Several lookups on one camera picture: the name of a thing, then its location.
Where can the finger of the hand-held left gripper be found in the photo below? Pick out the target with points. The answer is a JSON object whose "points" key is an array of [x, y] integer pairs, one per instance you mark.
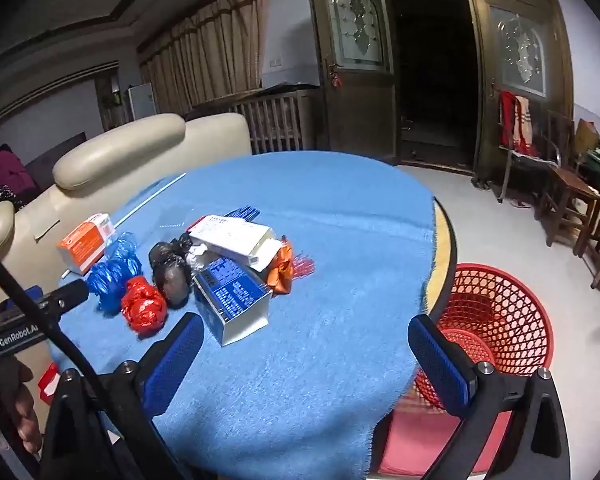
{"points": [[67, 295]]}

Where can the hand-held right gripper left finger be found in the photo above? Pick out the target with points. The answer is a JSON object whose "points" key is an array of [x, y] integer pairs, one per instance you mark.
{"points": [[175, 360]]}

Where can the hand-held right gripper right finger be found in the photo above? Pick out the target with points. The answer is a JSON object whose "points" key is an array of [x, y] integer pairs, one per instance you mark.
{"points": [[440, 360]]}

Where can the blue plastic bag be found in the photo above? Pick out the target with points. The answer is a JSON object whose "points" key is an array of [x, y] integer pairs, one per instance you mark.
{"points": [[111, 275]]}

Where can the red plastic bag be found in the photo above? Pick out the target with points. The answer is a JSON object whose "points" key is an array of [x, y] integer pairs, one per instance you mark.
{"points": [[142, 305]]}

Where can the red plastic mesh basket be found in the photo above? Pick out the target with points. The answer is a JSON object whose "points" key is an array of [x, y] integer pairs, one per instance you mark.
{"points": [[505, 310]]}

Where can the black plastic bag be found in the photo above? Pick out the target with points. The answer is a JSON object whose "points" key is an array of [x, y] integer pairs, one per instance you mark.
{"points": [[170, 275]]}

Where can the blue and white carton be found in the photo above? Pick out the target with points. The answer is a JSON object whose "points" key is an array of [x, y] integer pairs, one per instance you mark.
{"points": [[230, 292]]}

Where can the clear plastic wrap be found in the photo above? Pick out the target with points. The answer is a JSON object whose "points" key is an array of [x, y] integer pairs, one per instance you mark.
{"points": [[199, 256]]}

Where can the red and white medicine box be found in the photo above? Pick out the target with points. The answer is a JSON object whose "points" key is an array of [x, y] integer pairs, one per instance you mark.
{"points": [[230, 235]]}

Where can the person's left hand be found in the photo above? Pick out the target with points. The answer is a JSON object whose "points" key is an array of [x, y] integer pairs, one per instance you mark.
{"points": [[10, 390]]}

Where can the orange and white box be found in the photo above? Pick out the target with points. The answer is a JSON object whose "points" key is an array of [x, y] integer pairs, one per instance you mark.
{"points": [[82, 247]]}

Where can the red and white paper packet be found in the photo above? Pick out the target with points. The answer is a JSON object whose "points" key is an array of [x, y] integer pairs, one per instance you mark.
{"points": [[47, 385]]}

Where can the red seat cushion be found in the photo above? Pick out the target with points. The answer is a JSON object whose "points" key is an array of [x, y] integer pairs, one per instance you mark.
{"points": [[420, 440]]}

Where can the round wooden table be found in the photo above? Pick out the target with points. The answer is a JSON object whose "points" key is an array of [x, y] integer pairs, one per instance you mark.
{"points": [[445, 260]]}

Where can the white thin stick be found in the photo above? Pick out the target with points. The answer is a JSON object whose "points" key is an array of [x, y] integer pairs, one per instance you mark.
{"points": [[150, 200]]}

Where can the magenta garment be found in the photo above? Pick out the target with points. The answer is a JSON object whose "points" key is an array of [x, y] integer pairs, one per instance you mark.
{"points": [[5, 175]]}

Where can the orange snack wrapper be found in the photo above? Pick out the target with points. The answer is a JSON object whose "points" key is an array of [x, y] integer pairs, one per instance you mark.
{"points": [[280, 272]]}

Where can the beige leather sofa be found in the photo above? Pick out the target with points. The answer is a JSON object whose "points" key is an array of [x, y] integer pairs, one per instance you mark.
{"points": [[130, 150]]}

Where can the blue foil wrapper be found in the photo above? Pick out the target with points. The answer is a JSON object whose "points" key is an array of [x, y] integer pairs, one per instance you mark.
{"points": [[247, 212]]}

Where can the dark shoes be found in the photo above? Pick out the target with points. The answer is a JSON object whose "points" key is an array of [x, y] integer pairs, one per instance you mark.
{"points": [[481, 182]]}

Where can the white air conditioner unit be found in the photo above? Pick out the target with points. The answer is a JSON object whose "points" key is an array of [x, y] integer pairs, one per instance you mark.
{"points": [[141, 101]]}

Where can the dark wooden chair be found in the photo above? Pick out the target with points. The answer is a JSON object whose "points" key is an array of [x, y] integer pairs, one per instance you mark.
{"points": [[570, 185]]}

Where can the red and white garment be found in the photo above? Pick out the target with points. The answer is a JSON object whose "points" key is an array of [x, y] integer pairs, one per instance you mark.
{"points": [[515, 125]]}

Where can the wooden baby crib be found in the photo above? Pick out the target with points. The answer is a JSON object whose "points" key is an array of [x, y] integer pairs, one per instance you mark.
{"points": [[275, 120]]}

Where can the wooden door with glass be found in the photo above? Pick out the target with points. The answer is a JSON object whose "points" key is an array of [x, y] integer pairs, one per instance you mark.
{"points": [[350, 110], [520, 45]]}

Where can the cardboard box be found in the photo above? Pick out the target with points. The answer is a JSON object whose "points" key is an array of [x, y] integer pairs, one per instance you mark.
{"points": [[586, 137]]}

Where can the beige curtain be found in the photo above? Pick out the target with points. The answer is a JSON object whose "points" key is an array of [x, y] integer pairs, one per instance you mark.
{"points": [[205, 60]]}

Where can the red door ornament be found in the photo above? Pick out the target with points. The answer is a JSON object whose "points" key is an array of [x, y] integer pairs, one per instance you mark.
{"points": [[335, 78]]}

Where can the metal frame chair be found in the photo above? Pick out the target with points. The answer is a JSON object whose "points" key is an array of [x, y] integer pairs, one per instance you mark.
{"points": [[530, 165]]}

